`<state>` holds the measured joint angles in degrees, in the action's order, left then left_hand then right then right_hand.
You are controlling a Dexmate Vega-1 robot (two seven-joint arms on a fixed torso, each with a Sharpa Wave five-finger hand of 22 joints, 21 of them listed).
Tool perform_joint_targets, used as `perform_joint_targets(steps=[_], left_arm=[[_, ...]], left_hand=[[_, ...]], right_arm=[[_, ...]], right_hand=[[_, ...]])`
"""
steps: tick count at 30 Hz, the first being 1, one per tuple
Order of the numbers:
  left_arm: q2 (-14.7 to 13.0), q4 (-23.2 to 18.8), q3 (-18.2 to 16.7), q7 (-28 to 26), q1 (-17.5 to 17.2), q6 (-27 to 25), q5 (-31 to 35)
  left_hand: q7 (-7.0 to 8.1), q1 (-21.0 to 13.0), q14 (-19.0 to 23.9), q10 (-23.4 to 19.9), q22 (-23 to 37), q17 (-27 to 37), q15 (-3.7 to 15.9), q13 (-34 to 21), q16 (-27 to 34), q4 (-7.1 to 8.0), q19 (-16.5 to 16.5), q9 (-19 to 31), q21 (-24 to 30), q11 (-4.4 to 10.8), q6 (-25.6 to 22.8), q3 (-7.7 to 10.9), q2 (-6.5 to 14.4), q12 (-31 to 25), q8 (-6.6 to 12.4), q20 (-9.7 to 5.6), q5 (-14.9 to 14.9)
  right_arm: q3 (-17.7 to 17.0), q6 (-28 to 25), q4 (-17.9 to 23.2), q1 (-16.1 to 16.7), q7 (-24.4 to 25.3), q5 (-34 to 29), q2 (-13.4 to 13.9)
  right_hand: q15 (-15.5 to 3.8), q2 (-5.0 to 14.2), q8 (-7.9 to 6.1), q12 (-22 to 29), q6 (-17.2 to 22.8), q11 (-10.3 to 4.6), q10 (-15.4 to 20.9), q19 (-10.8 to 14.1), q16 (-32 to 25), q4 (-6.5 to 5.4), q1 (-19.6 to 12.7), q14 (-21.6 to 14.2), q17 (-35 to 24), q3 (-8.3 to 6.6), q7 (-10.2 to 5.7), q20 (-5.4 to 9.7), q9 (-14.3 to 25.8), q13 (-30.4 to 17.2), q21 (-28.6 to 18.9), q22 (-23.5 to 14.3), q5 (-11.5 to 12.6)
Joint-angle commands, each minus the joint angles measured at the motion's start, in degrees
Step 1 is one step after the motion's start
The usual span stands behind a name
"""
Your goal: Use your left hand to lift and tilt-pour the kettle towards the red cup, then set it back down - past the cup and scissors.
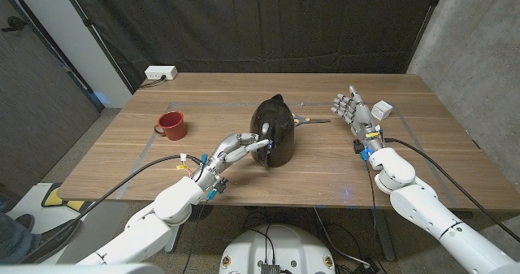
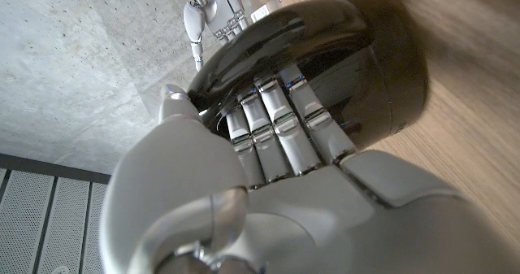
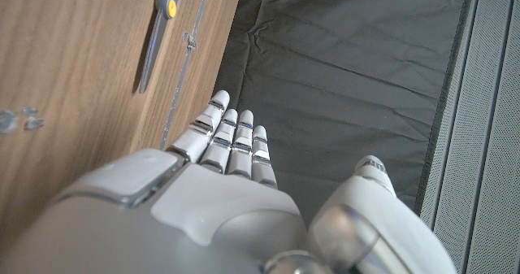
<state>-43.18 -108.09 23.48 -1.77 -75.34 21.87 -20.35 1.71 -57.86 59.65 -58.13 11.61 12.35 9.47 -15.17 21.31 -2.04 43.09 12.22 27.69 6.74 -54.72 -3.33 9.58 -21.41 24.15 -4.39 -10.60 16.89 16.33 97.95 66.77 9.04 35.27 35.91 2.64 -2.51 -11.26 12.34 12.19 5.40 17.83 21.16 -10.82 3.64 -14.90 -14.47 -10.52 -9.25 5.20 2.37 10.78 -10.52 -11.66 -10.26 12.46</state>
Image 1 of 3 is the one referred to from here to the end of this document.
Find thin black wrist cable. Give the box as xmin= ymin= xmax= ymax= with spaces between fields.
xmin=180 ymin=200 xmax=208 ymax=274
xmin=364 ymin=159 xmax=392 ymax=274

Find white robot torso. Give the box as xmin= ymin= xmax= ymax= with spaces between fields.
xmin=219 ymin=223 xmax=336 ymax=274

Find thin black left wrist cable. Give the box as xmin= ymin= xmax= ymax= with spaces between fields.
xmin=180 ymin=200 xmax=208 ymax=274

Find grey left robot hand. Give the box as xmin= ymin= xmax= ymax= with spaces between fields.
xmin=191 ymin=132 xmax=272 ymax=194

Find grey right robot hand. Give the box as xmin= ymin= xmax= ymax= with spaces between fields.
xmin=331 ymin=85 xmax=385 ymax=154

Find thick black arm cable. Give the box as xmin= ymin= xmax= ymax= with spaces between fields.
xmin=383 ymin=137 xmax=520 ymax=243
xmin=19 ymin=154 xmax=203 ymax=265

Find black fabric backdrop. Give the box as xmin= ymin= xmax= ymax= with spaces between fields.
xmin=60 ymin=0 xmax=444 ymax=93

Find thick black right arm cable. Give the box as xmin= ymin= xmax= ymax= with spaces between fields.
xmin=383 ymin=137 xmax=520 ymax=243

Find small white cube box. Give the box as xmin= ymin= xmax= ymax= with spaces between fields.
xmin=370 ymin=99 xmax=394 ymax=122

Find white floor cable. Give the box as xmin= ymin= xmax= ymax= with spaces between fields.
xmin=312 ymin=207 xmax=369 ymax=267

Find dark leather shoe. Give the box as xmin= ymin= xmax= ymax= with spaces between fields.
xmin=14 ymin=213 xmax=37 ymax=233
xmin=24 ymin=218 xmax=83 ymax=263

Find dark wood door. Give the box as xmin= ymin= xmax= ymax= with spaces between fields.
xmin=0 ymin=0 xmax=102 ymax=198

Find black glossy kettle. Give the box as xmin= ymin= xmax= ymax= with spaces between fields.
xmin=249 ymin=94 xmax=296 ymax=168

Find red enamel cup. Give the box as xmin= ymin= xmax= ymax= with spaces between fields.
xmin=154 ymin=111 xmax=189 ymax=141

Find grey ribbed torso module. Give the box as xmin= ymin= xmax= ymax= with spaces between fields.
xmin=259 ymin=261 xmax=282 ymax=274

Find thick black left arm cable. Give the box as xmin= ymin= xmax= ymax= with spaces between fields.
xmin=19 ymin=154 xmax=203 ymax=265

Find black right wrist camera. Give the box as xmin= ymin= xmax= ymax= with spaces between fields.
xmin=352 ymin=138 xmax=367 ymax=162

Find person leg in jeans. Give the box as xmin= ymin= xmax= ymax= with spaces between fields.
xmin=0 ymin=212 xmax=41 ymax=266

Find black power adapter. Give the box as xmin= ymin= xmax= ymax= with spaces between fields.
xmin=352 ymin=259 xmax=381 ymax=274

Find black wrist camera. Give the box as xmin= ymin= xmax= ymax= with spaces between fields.
xmin=213 ymin=176 xmax=230 ymax=195
xmin=352 ymin=138 xmax=367 ymax=162

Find orange grey handled scissors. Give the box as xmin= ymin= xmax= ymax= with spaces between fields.
xmin=292 ymin=113 xmax=332 ymax=128

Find white floor board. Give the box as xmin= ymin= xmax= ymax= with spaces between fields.
xmin=6 ymin=182 xmax=131 ymax=267

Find black power strip cable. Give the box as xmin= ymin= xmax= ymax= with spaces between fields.
xmin=140 ymin=74 xmax=167 ymax=89

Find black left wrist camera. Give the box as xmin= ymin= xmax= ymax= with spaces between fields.
xmin=213 ymin=176 xmax=230 ymax=195

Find white power strip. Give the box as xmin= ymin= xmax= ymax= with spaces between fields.
xmin=144 ymin=64 xmax=179 ymax=80

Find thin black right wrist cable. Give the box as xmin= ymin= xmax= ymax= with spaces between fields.
xmin=364 ymin=159 xmax=392 ymax=274

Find black torso cable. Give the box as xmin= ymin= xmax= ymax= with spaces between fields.
xmin=243 ymin=227 xmax=277 ymax=263

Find grey table leg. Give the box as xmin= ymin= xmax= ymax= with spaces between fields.
xmin=163 ymin=224 xmax=184 ymax=254
xmin=369 ymin=207 xmax=397 ymax=262

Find black door handle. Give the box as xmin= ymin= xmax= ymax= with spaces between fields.
xmin=0 ymin=15 xmax=28 ymax=33

